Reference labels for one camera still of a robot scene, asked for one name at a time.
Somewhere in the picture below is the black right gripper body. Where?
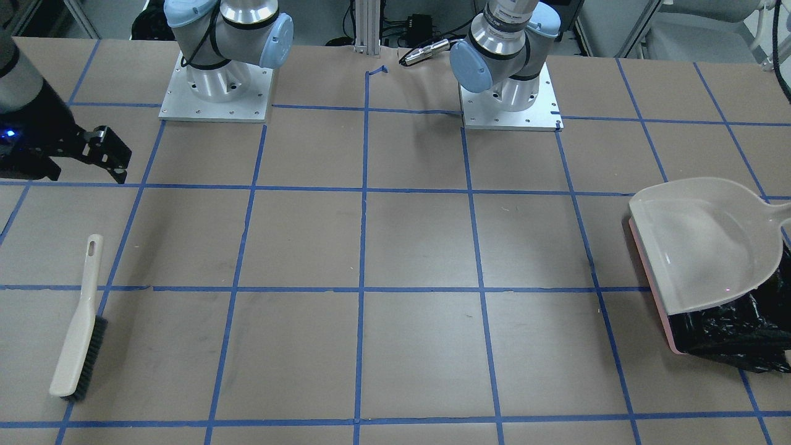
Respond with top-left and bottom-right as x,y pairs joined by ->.
1,80 -> 84,180

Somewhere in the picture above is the white hand brush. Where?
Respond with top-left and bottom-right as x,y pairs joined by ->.
49,234 -> 108,402

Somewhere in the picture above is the white plastic dustpan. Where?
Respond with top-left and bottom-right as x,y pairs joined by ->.
628,177 -> 791,314

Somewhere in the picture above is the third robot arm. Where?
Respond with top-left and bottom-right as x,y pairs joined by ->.
164,1 -> 294,70

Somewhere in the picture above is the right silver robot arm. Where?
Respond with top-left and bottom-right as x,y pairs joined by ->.
1,29 -> 131,185

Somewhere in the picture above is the black lined trash bin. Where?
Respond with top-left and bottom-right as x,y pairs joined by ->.
629,219 -> 790,373

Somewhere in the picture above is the metal cable connector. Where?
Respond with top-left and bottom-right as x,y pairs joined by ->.
399,39 -> 453,67

